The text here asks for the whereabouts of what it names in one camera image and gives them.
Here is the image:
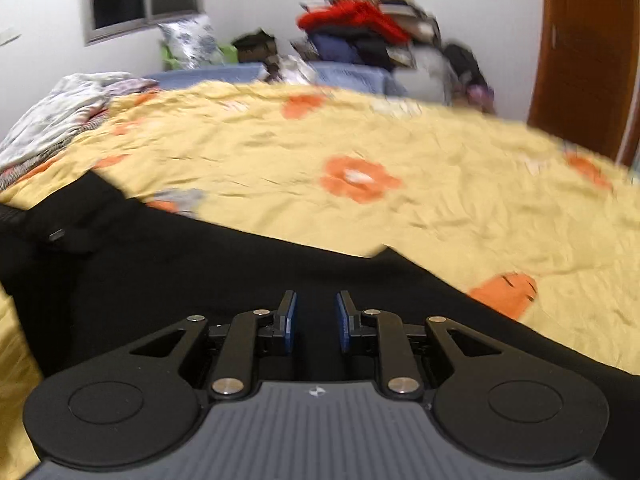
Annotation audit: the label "brown wooden door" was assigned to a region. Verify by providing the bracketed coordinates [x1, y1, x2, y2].
[528, 0, 639, 159]

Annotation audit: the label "black pants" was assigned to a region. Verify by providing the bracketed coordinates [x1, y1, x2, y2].
[1, 172, 639, 479]

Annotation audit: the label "pile of clothes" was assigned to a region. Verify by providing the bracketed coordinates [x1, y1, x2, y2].
[296, 0, 496, 115]

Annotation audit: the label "floral pillow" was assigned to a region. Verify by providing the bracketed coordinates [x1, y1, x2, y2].
[158, 14, 219, 61]

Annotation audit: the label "yellow floral bed quilt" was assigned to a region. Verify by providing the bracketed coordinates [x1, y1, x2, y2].
[0, 79, 640, 480]

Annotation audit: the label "patterned folded blanket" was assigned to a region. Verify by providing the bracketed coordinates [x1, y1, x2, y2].
[1, 72, 157, 188]

